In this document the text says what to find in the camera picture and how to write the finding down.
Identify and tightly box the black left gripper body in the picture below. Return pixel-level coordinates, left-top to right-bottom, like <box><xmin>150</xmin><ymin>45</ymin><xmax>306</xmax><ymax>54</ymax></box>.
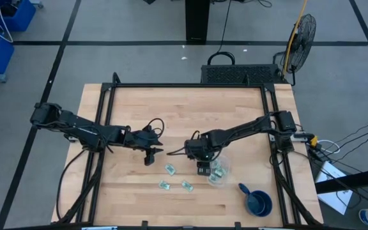
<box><xmin>128</xmin><ymin>125</ymin><xmax>164</xmax><ymax>153</ymax></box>

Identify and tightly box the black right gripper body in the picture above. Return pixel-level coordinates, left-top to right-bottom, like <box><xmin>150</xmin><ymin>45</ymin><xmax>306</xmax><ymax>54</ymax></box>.
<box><xmin>185</xmin><ymin>131</ymin><xmax>220</xmax><ymax>162</ymax></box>

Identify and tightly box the clear plastic bowl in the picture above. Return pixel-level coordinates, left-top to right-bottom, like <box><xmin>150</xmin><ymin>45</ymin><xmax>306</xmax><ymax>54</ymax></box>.
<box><xmin>206</xmin><ymin>155</ymin><xmax>233</xmax><ymax>188</ymax></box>

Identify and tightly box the black perforated metal case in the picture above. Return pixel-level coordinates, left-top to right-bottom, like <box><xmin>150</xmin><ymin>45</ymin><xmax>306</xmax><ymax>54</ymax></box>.
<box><xmin>200</xmin><ymin>63</ymin><xmax>289</xmax><ymax>86</ymax></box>

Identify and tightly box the black upright pillar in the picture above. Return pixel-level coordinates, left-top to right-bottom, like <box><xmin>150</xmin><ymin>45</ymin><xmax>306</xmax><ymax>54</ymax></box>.
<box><xmin>185</xmin><ymin>0</ymin><xmax>211</xmax><ymax>45</ymax></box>

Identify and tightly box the white paper box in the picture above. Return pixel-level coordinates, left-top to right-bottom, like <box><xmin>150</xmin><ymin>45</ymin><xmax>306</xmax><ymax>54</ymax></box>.
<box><xmin>314</xmin><ymin>160</ymin><xmax>354</xmax><ymax>215</ymax></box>

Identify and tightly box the black floor fan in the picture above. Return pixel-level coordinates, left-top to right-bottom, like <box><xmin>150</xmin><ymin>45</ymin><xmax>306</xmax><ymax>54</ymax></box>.
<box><xmin>281</xmin><ymin>13</ymin><xmax>318</xmax><ymax>75</ymax></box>

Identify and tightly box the black metal beam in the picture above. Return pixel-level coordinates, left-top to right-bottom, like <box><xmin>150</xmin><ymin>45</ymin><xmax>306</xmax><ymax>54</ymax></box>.
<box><xmin>314</xmin><ymin>165</ymin><xmax>368</xmax><ymax>195</ymax></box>

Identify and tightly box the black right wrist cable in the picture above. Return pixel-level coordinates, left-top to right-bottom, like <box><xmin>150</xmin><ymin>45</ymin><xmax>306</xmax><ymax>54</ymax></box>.
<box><xmin>166</xmin><ymin>147</ymin><xmax>190</xmax><ymax>157</ymax></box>

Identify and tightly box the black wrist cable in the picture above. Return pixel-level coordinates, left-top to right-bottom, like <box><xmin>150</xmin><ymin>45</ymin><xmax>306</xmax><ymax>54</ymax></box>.
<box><xmin>148</xmin><ymin>118</ymin><xmax>165</xmax><ymax>137</ymax></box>
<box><xmin>166</xmin><ymin>147</ymin><xmax>190</xmax><ymax>157</ymax></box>

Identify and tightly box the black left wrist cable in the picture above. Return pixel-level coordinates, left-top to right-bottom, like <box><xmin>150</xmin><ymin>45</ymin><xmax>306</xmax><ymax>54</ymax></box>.
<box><xmin>148</xmin><ymin>118</ymin><xmax>165</xmax><ymax>137</ymax></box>

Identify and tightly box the black aluminium table frame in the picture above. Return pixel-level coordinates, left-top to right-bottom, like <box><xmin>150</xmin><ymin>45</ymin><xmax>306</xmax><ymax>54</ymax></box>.
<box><xmin>56</xmin><ymin>72</ymin><xmax>324</xmax><ymax>230</ymax></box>

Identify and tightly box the blue cup with handle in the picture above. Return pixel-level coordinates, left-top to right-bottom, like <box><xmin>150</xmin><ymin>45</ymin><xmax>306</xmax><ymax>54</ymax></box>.
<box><xmin>237</xmin><ymin>182</ymin><xmax>273</xmax><ymax>218</ymax></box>

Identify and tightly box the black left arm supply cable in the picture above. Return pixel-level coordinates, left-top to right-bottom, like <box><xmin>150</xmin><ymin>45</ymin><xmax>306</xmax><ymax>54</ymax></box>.
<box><xmin>56</xmin><ymin>147</ymin><xmax>88</xmax><ymax>221</ymax></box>

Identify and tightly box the black looped floor cable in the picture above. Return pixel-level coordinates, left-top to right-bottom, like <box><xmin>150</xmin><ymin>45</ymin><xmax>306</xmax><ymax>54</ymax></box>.
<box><xmin>206</xmin><ymin>0</ymin><xmax>236</xmax><ymax>66</ymax></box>

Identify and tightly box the white cable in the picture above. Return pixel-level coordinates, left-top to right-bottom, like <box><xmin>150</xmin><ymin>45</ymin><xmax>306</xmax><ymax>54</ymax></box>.
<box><xmin>317</xmin><ymin>139</ymin><xmax>341</xmax><ymax>155</ymax></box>

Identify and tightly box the yellow cable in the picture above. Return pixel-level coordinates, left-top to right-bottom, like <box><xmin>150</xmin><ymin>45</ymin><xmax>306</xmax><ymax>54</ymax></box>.
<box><xmin>281</xmin><ymin>0</ymin><xmax>309</xmax><ymax>76</ymax></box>

